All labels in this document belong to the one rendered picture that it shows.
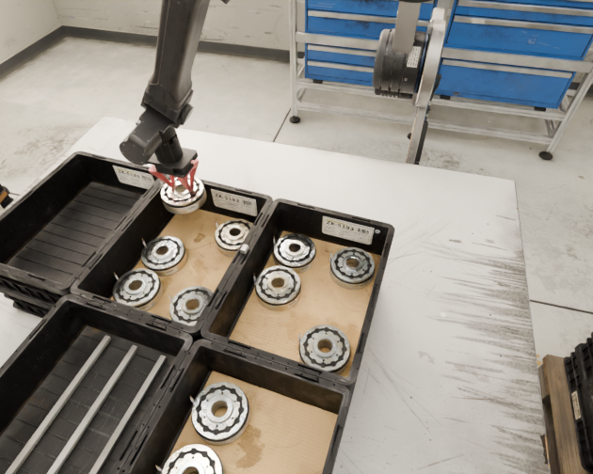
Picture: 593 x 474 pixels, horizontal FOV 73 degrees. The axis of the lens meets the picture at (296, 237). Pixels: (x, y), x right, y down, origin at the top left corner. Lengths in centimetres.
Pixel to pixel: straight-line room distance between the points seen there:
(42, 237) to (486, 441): 116
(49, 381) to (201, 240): 44
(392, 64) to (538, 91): 180
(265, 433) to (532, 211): 211
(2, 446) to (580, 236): 249
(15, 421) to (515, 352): 107
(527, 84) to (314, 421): 234
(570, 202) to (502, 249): 150
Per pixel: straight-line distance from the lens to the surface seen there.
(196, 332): 80
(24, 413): 97
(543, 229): 254
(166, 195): 101
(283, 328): 89
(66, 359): 99
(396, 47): 108
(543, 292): 224
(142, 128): 83
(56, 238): 122
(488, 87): 276
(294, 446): 81
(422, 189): 142
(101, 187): 132
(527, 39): 267
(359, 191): 137
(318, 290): 94
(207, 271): 100
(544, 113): 287
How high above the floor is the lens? 161
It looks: 49 degrees down
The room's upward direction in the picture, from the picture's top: 1 degrees counter-clockwise
